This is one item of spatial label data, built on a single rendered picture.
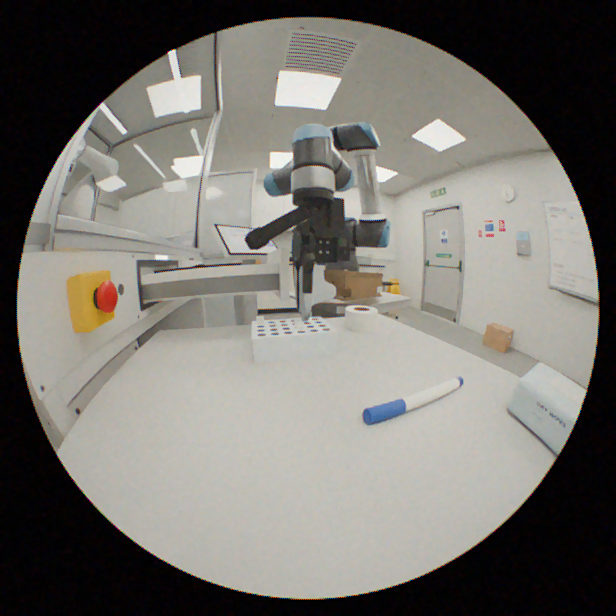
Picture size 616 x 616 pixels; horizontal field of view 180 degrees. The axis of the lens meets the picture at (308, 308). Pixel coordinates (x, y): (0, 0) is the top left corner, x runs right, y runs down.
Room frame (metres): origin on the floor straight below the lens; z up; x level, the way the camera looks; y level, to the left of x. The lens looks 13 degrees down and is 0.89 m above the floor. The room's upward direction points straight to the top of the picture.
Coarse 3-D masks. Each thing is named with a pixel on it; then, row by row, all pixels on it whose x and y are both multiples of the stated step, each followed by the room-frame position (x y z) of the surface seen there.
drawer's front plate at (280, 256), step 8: (280, 248) 0.40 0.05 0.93; (288, 248) 0.40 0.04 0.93; (272, 256) 0.53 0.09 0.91; (280, 256) 0.40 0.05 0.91; (288, 256) 0.40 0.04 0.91; (280, 264) 0.40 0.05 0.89; (288, 264) 0.40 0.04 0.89; (280, 272) 0.40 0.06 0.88; (288, 272) 0.40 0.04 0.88; (280, 280) 0.40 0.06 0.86; (288, 280) 0.40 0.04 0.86; (280, 288) 0.40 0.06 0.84; (288, 288) 0.40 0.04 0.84; (280, 296) 0.40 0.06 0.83; (288, 296) 0.40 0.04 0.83
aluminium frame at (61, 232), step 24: (216, 48) 0.36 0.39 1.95; (216, 72) 0.54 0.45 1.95; (216, 120) 0.89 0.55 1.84; (72, 144) 0.05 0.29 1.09; (48, 192) 0.04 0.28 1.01; (48, 216) 0.05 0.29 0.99; (72, 216) 0.10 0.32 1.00; (48, 240) 0.06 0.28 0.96; (72, 240) 0.10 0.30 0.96; (96, 240) 0.16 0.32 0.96; (120, 240) 0.24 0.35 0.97; (144, 240) 0.33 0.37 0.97; (168, 240) 0.49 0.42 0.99
